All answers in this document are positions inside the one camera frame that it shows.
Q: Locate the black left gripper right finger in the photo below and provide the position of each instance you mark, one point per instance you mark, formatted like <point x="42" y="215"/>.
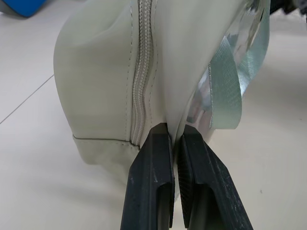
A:
<point x="213" y="184"/>

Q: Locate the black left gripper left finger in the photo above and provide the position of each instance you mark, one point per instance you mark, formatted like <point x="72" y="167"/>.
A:
<point x="141" y="184"/>

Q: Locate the pale green zipper pouch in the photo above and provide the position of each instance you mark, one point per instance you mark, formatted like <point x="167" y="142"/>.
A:
<point x="100" y="79"/>

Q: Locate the black object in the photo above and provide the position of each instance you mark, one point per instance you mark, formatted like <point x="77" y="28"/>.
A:
<point x="289" y="6"/>

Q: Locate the blue round object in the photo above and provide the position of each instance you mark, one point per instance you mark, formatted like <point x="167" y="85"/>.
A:
<point x="20" y="7"/>

